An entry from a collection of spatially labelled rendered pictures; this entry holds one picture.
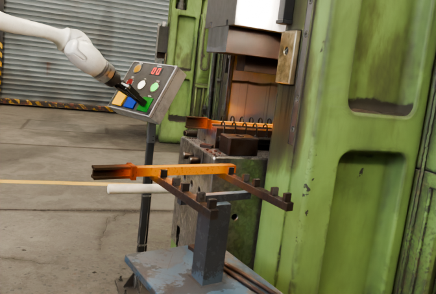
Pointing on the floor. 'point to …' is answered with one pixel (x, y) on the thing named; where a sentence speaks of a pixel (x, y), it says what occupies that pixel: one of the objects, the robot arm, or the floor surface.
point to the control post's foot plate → (127, 285)
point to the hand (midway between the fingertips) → (139, 100)
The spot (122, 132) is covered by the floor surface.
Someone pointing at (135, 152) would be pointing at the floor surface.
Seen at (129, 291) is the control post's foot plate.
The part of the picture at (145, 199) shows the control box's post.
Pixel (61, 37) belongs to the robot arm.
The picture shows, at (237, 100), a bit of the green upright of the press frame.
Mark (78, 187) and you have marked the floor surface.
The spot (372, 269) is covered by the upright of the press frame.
